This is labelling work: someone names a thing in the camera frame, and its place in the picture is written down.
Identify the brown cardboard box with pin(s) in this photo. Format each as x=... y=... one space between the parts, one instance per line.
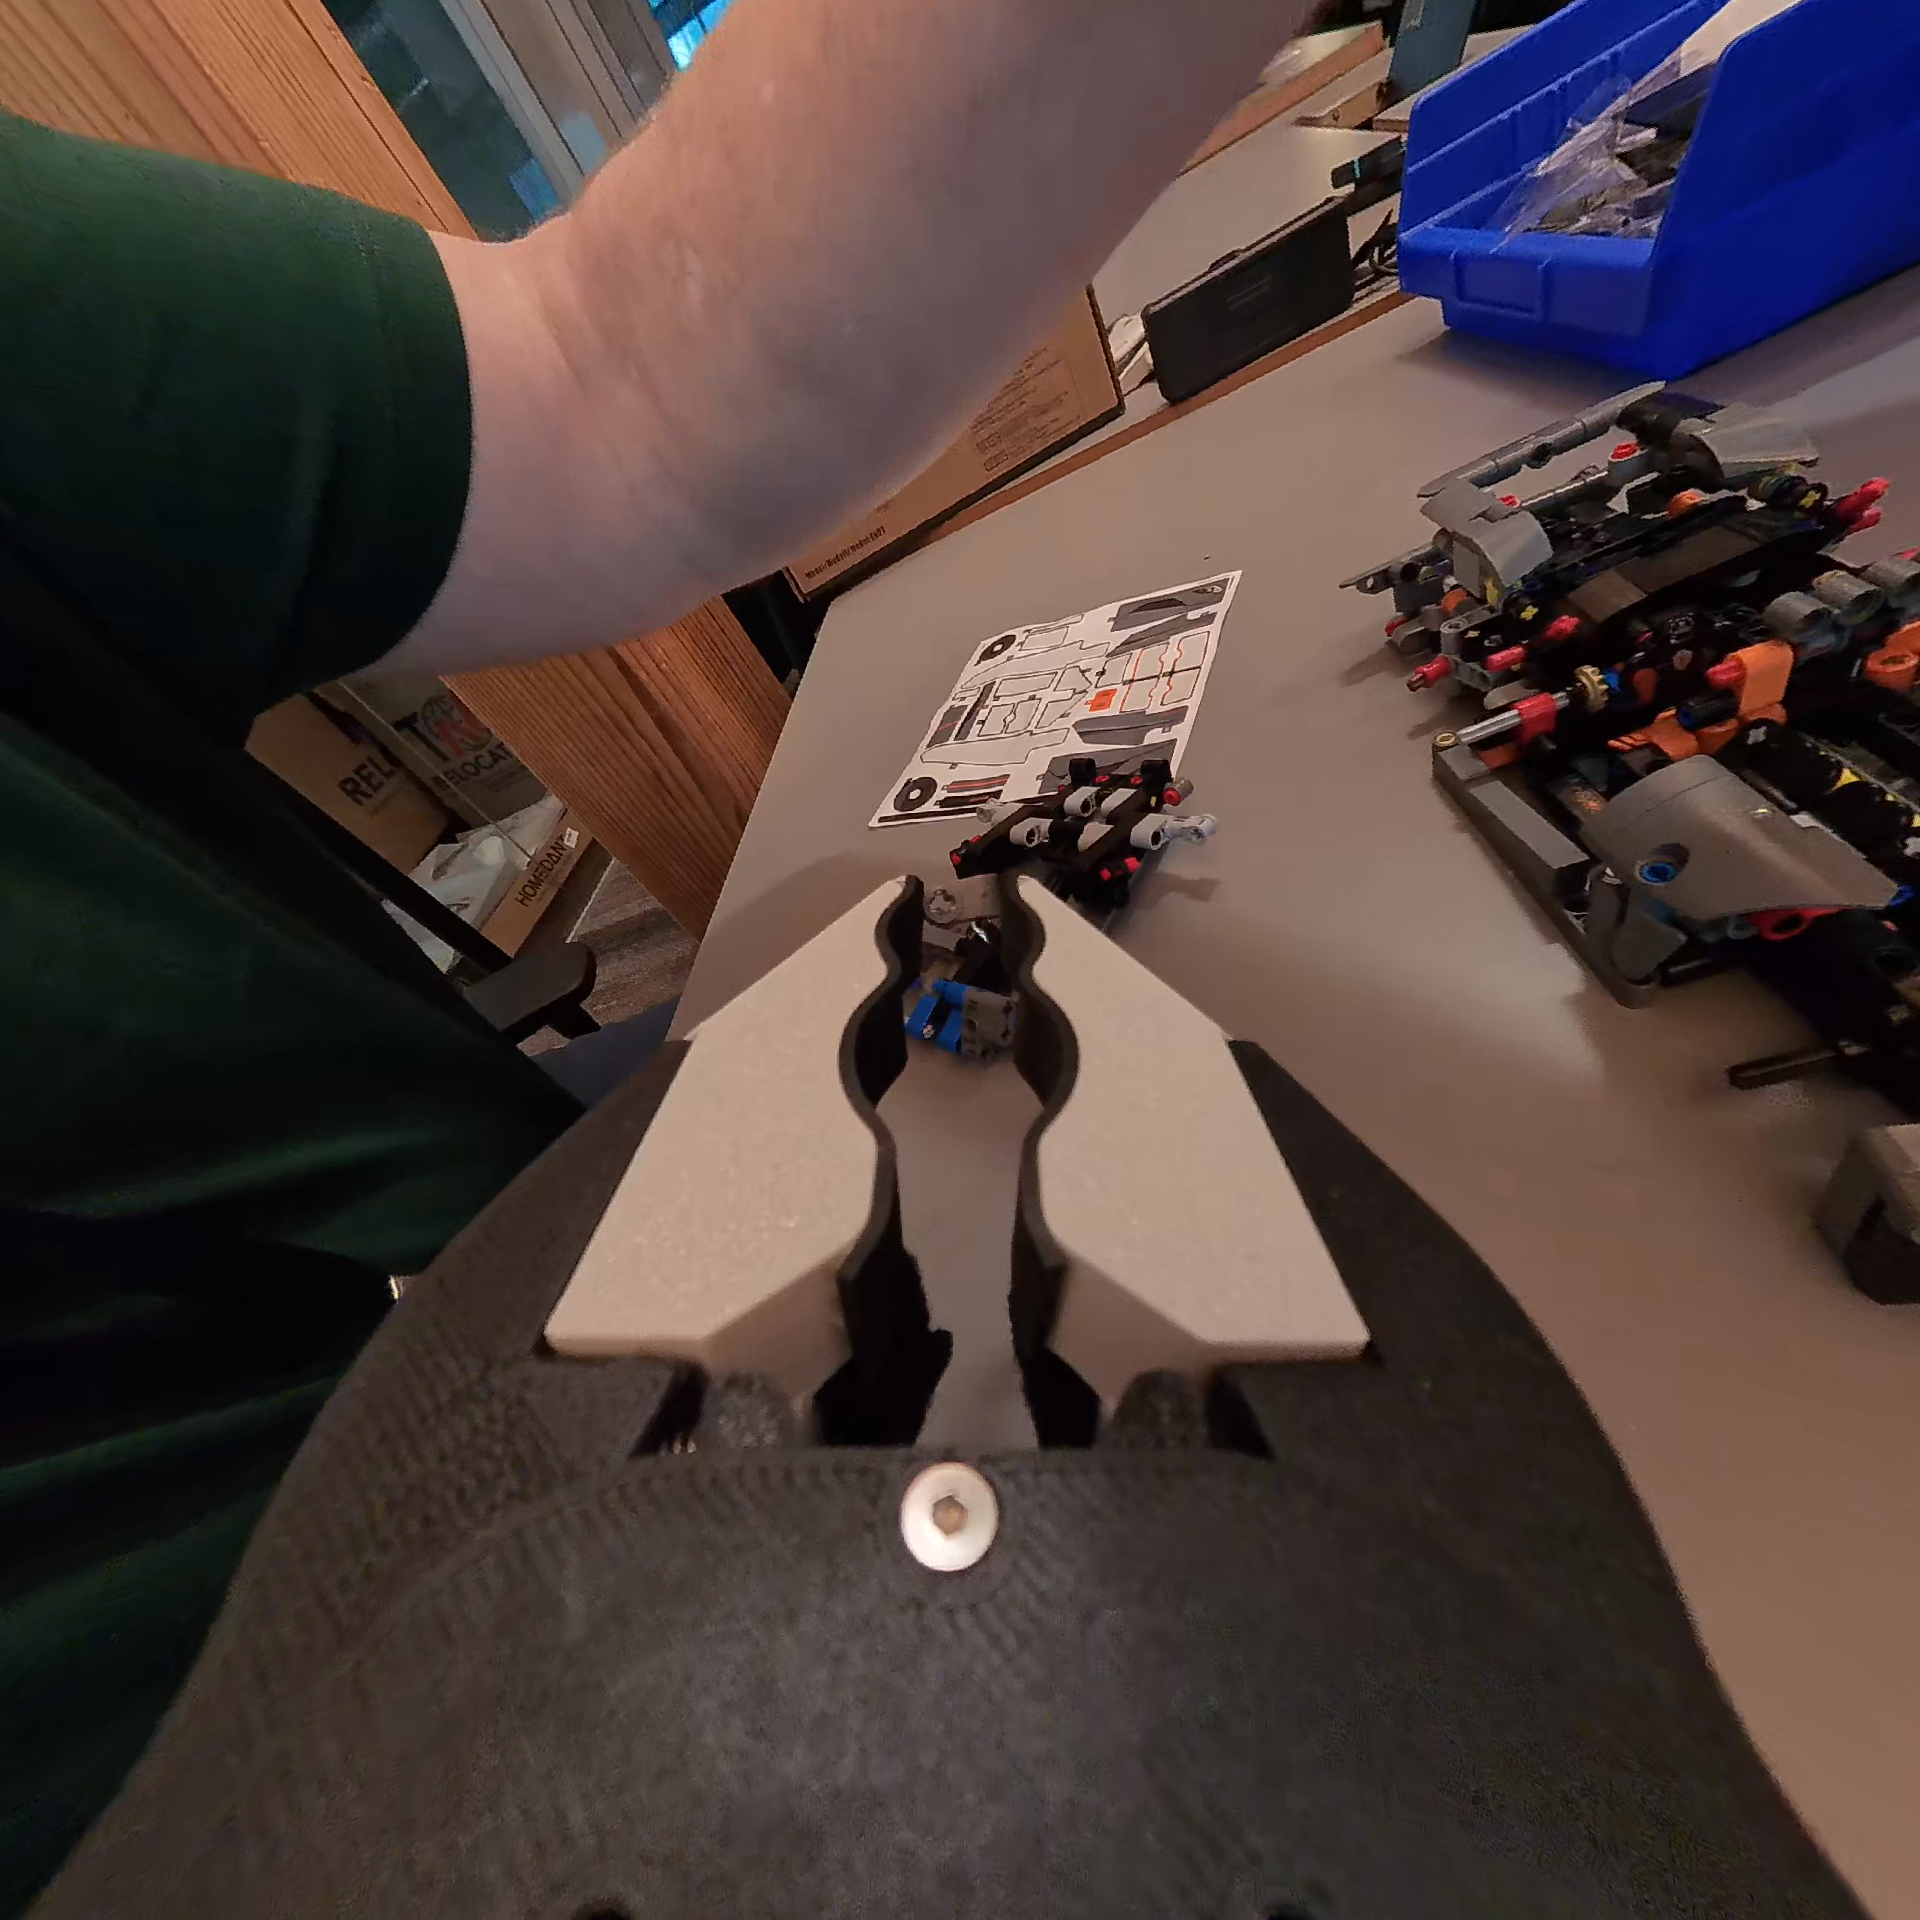
x=546 y=887
x=1021 y=420
x=377 y=766

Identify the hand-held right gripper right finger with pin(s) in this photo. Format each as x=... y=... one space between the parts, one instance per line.
x=1199 y=1200

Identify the black case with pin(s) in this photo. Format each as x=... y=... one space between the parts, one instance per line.
x=1245 y=302

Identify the white plastic bag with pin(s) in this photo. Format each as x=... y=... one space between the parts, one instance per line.
x=481 y=877

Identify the small lego gearbox assembly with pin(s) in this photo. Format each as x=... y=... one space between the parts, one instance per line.
x=1078 y=841

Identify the lego sticker sheet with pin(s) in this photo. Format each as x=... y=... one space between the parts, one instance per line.
x=1078 y=691

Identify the clear plastic bags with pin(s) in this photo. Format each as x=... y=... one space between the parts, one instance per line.
x=1604 y=164

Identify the blue plastic bin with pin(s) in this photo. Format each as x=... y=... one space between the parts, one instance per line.
x=1650 y=225

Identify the person's left forearm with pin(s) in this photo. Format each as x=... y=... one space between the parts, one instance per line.
x=823 y=225

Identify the person's green shirt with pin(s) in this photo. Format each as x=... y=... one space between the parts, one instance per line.
x=182 y=900

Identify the large lego car chassis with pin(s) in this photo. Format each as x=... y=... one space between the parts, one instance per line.
x=1681 y=750

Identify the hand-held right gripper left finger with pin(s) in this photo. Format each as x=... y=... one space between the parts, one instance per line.
x=719 y=1186

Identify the black office chair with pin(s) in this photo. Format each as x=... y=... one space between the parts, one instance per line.
x=525 y=974

